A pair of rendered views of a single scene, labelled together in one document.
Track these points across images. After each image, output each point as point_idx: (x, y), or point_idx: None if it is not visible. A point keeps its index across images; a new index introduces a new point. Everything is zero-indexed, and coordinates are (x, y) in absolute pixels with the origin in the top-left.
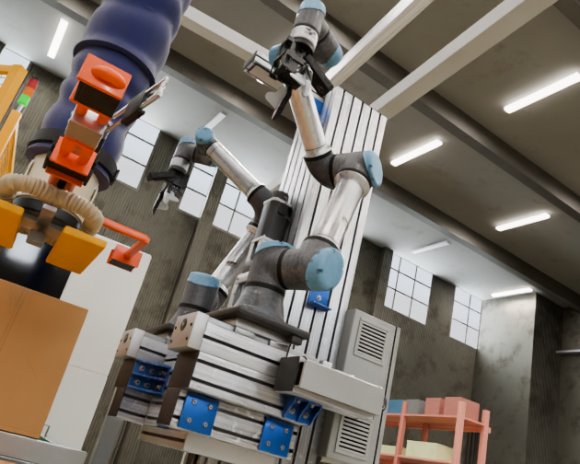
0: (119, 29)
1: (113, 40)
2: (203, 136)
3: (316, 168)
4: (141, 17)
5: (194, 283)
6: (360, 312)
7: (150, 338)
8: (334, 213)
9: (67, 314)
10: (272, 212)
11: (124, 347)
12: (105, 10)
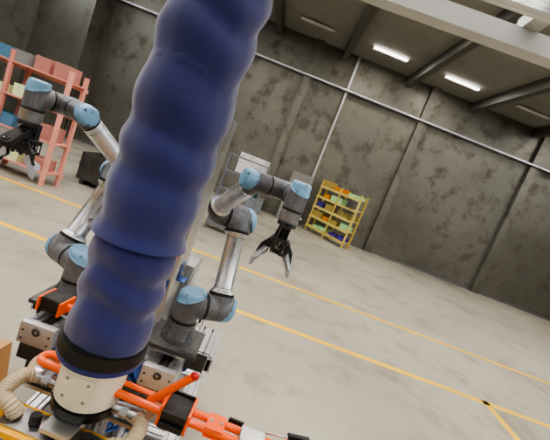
0: (181, 234)
1: (176, 250)
2: (90, 121)
3: (218, 219)
4: (197, 209)
5: (84, 267)
6: (195, 267)
7: (59, 326)
8: (234, 271)
9: None
10: None
11: (39, 342)
12: (170, 213)
